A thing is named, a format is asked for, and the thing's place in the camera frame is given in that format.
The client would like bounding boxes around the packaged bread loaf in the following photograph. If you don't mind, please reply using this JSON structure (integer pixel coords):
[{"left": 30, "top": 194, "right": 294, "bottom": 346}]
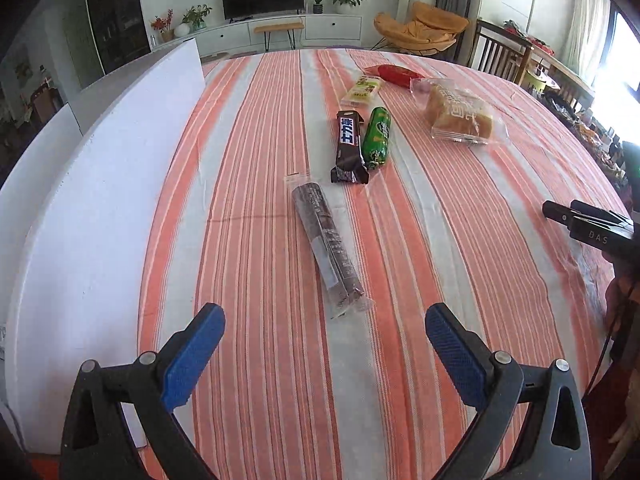
[{"left": 409, "top": 78, "right": 508, "bottom": 145}]

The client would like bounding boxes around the green sausage snack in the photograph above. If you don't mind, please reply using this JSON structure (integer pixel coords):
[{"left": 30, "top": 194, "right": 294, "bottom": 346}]
[{"left": 361, "top": 106, "right": 392, "bottom": 171}]

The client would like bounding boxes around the red snack packet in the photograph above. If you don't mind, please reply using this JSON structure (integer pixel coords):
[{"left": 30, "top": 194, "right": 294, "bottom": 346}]
[{"left": 363, "top": 64, "right": 423, "bottom": 89}]

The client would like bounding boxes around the brown Snickers bar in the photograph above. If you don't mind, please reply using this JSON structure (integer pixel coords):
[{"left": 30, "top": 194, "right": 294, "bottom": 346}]
[{"left": 331, "top": 110, "right": 369, "bottom": 184}]

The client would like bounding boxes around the yellow rice cake packet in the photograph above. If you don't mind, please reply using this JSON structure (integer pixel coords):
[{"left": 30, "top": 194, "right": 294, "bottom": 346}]
[{"left": 341, "top": 75, "right": 384, "bottom": 106}]

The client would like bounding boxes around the dark brown snack stick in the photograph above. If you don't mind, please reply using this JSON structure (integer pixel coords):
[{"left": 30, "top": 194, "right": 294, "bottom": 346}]
[{"left": 284, "top": 174, "right": 373, "bottom": 318}]

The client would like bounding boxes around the right hand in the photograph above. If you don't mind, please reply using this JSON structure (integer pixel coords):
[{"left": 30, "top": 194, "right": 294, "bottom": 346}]
[{"left": 603, "top": 254, "right": 639, "bottom": 325}]

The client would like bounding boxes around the cluttered wooden side table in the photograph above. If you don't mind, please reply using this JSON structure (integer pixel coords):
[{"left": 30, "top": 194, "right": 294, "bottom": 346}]
[{"left": 530, "top": 44, "right": 594, "bottom": 112}]

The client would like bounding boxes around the dark wooden chair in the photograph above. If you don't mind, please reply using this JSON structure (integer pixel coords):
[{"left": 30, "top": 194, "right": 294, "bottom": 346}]
[{"left": 466, "top": 20, "right": 533, "bottom": 86}]

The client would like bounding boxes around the orange lounge chair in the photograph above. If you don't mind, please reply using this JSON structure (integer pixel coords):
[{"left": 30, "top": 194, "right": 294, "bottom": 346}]
[{"left": 373, "top": 1, "right": 469, "bottom": 56}]

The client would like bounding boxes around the white cardboard box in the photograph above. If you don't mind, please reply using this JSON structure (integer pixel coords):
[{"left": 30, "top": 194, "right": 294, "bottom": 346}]
[{"left": 4, "top": 40, "right": 205, "bottom": 455}]

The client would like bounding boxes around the orange striped tablecloth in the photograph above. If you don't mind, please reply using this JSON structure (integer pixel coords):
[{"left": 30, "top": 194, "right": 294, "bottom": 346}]
[{"left": 138, "top": 49, "right": 624, "bottom": 479}]

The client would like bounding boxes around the white TV cabinet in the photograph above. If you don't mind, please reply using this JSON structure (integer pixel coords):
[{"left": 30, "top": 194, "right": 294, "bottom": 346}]
[{"left": 188, "top": 12, "right": 365, "bottom": 59}]

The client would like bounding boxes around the small dark potted plant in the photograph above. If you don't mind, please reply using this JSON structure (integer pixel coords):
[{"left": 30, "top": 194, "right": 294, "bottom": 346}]
[{"left": 311, "top": 0, "right": 324, "bottom": 14}]

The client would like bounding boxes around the small wooden bench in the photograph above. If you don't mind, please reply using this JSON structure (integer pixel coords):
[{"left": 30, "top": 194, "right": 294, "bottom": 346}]
[{"left": 254, "top": 21, "right": 305, "bottom": 52}]

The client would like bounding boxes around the leafy plant white pot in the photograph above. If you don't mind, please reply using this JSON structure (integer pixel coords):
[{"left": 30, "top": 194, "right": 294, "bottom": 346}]
[{"left": 174, "top": 3, "right": 213, "bottom": 38}]

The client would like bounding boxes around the red flower vase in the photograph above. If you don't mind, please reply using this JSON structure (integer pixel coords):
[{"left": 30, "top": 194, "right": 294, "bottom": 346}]
[{"left": 151, "top": 9, "right": 174, "bottom": 42}]

